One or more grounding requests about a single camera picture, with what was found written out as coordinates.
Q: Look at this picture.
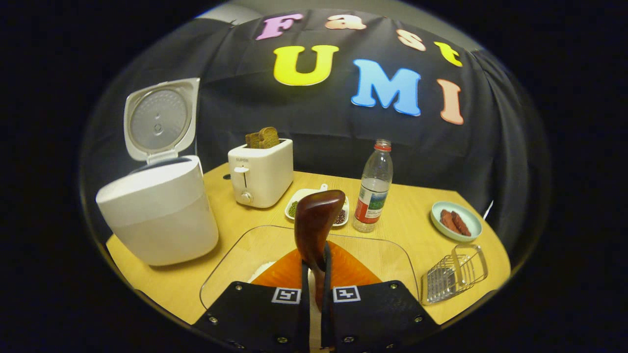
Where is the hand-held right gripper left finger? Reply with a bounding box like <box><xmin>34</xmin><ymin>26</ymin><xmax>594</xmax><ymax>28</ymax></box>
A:
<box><xmin>194</xmin><ymin>248</ymin><xmax>311</xmax><ymax>353</ymax></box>

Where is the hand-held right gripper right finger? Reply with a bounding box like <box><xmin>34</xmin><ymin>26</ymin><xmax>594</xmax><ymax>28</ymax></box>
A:
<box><xmin>321</xmin><ymin>240</ymin><xmax>442</xmax><ymax>353</ymax></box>

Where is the clear rice container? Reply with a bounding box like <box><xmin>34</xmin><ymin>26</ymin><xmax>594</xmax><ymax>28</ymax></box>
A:
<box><xmin>199</xmin><ymin>225</ymin><xmax>420</xmax><ymax>311</ymax></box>

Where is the brown wooden spoon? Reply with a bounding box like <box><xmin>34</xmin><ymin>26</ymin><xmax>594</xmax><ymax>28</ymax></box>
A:
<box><xmin>294</xmin><ymin>189</ymin><xmax>347</xmax><ymax>310</ymax></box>

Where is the clear chopstick holder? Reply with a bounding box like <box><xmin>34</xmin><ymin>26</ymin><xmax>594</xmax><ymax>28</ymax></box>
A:
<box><xmin>420</xmin><ymin>244</ymin><xmax>489</xmax><ymax>306</ymax></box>

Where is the white rice cooker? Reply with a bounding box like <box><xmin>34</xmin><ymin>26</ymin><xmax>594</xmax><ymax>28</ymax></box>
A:
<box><xmin>96</xmin><ymin>77</ymin><xmax>220</xmax><ymax>267</ymax></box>

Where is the white divided bean dish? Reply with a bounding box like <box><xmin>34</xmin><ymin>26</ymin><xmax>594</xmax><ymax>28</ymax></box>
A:
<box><xmin>285</xmin><ymin>183</ymin><xmax>350</xmax><ymax>228</ymax></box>

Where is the clear plastic water bottle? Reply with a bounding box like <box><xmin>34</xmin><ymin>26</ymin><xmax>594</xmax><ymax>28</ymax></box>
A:
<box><xmin>352</xmin><ymin>139</ymin><xmax>394</xmax><ymax>233</ymax></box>

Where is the white toaster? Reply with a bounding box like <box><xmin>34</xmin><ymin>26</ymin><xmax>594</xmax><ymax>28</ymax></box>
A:
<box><xmin>228</xmin><ymin>139</ymin><xmax>294</xmax><ymax>209</ymax></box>

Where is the red sausage piece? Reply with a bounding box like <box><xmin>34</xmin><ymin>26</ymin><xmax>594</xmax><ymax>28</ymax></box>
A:
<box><xmin>440</xmin><ymin>209</ymin><xmax>462</xmax><ymax>235</ymax></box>
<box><xmin>451</xmin><ymin>211</ymin><xmax>472</xmax><ymax>237</ymax></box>

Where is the pale green plate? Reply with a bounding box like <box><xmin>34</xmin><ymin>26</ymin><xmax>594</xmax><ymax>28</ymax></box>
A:
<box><xmin>430</xmin><ymin>201</ymin><xmax>483</xmax><ymax>243</ymax></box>

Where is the black backdrop cloth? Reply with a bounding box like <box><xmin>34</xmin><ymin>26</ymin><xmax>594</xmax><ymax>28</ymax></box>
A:
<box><xmin>81</xmin><ymin>9</ymin><xmax>550</xmax><ymax>255</ymax></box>

